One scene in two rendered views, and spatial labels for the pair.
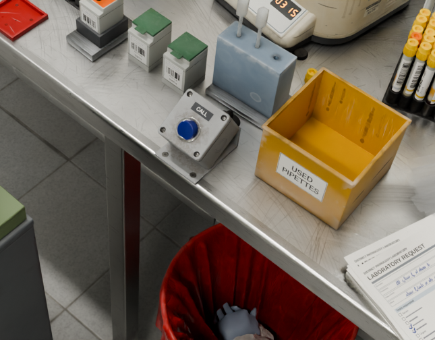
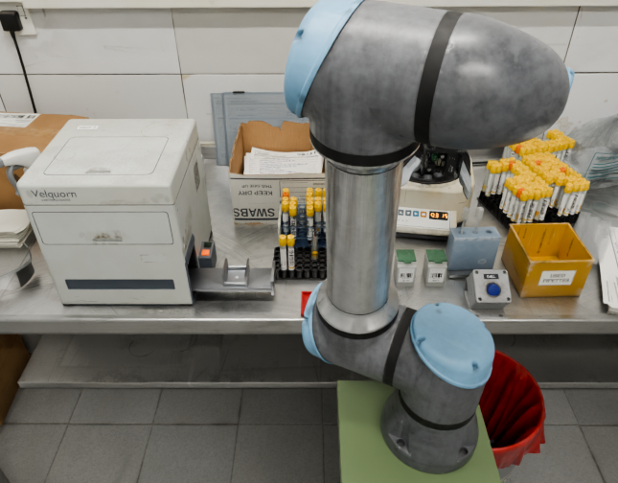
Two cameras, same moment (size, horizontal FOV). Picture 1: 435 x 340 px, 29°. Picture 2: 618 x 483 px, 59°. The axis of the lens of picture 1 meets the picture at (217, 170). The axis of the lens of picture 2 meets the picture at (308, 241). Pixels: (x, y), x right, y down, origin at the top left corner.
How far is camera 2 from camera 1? 0.82 m
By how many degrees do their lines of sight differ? 28
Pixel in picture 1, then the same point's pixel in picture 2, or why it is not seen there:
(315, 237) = (578, 305)
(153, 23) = (408, 255)
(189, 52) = (442, 257)
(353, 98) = (532, 230)
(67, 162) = (238, 425)
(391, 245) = (608, 285)
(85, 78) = not seen: hidden behind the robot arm
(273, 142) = (537, 267)
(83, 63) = not seen: hidden behind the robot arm
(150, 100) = (433, 297)
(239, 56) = (470, 242)
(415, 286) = not seen: outside the picture
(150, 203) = (307, 413)
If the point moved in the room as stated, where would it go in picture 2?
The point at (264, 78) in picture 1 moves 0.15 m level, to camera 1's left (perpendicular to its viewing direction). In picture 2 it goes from (490, 245) to (439, 271)
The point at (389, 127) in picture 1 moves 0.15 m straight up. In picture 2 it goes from (556, 234) to (576, 175)
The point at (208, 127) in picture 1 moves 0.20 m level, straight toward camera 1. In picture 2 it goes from (501, 282) to (592, 343)
